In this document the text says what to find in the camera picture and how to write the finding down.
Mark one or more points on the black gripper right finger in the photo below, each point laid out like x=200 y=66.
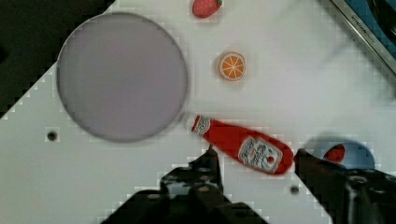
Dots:
x=349 y=196

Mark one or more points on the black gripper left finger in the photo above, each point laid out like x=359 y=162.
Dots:
x=202 y=171

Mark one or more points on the red ketchup bottle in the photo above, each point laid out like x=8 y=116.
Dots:
x=255 y=150

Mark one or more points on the blue bowl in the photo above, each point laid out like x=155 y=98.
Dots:
x=357 y=156

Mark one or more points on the red strawberry in bowl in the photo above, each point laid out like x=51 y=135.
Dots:
x=335 y=154

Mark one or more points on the orange slice toy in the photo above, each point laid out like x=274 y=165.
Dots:
x=232 y=66

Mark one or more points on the red strawberry toy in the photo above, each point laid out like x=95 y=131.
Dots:
x=205 y=8

